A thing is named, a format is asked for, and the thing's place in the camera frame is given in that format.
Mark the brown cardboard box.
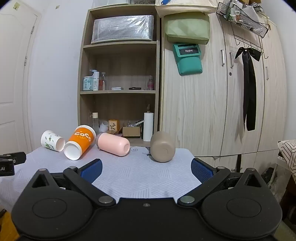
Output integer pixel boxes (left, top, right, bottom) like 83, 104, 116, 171
122, 126, 141, 138

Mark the pink cup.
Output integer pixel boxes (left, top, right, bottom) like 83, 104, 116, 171
96, 133, 130, 156

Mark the white door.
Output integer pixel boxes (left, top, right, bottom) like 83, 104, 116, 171
0, 9, 41, 154

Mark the plastic-wrapped grey storage box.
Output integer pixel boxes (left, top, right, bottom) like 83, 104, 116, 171
91, 15, 154, 44

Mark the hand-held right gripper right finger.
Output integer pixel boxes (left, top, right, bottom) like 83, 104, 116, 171
178, 158, 265, 207

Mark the white paper towel roll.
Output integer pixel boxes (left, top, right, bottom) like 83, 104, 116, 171
143, 112, 154, 142

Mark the black ribbon bow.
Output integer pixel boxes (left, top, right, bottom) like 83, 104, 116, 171
235, 47, 262, 131

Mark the light green cushion bag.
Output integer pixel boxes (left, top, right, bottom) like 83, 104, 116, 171
164, 11, 210, 45

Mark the geometric patterned blanket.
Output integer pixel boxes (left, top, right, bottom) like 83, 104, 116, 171
277, 140, 296, 175

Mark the yellow wooden object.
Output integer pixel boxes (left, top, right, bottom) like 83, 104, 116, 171
0, 209, 20, 241

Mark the wooden open shelf unit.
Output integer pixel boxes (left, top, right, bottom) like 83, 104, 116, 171
77, 3, 161, 142

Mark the teal pouch bag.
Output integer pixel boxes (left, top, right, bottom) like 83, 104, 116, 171
173, 43, 203, 76

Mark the orange paper cup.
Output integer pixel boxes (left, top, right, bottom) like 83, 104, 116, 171
63, 125, 96, 160

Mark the teal patterned jar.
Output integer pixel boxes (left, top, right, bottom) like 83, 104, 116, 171
83, 76, 93, 91

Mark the tan brown cup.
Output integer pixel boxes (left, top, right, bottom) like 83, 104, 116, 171
150, 131, 176, 163

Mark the white pump bottle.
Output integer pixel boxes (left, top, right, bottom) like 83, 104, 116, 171
90, 70, 100, 91

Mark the black wire basket rack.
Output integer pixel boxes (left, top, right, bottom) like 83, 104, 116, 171
216, 1, 270, 59

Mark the small floral box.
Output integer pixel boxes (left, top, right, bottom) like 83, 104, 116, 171
108, 119, 120, 132

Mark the white cup with green print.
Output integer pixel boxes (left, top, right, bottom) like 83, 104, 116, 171
41, 130, 65, 152

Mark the light wooden wardrobe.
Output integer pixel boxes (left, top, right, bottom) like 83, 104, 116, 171
159, 9, 287, 161

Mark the white plastic bin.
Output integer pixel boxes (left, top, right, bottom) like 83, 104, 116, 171
275, 156, 296, 196

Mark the white patterned tablecloth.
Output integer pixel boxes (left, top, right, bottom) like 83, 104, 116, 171
0, 145, 204, 207

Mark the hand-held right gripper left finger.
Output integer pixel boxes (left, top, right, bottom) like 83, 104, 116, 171
31, 159, 116, 208

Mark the red clear bottle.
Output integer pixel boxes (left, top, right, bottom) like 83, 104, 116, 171
99, 72, 107, 91

